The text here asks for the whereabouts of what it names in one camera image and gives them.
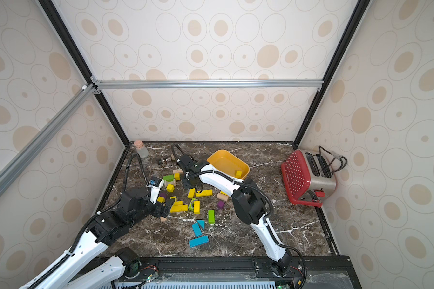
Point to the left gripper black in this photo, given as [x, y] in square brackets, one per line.
[161, 209]

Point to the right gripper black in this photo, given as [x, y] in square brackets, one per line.
[186, 173]

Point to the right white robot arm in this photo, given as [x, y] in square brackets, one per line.
[251, 205]

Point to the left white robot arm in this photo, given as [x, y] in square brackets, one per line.
[97, 234]

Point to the green block arch top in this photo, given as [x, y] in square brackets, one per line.
[168, 178]

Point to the small yellow cube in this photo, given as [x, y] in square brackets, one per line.
[160, 199]

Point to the purple triangle block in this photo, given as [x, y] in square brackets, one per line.
[163, 194]

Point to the dark spice bottle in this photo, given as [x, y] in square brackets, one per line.
[162, 160]

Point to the yellow plastic bowl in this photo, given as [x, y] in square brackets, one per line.
[228, 163]

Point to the green rainbow arch block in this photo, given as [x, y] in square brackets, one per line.
[191, 205]

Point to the natural wood cylinder block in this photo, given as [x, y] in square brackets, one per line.
[222, 197]

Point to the purple cube block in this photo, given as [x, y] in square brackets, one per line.
[221, 204]

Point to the green upright block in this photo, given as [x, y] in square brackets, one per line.
[211, 217]

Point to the small bottle pink cap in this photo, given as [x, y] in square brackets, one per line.
[141, 149]

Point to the small teal triangle block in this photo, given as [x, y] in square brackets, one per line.
[201, 224]

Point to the teal parallelogram block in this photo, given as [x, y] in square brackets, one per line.
[197, 230]

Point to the teal long block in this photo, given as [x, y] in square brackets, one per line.
[198, 241]

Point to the aluminium crossbar rear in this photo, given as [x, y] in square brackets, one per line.
[210, 84]

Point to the aluminium crossbar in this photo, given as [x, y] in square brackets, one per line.
[210, 84]
[20, 162]

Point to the silver toaster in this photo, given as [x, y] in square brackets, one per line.
[322, 183]

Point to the aluminium crossbar left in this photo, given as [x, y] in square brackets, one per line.
[20, 162]

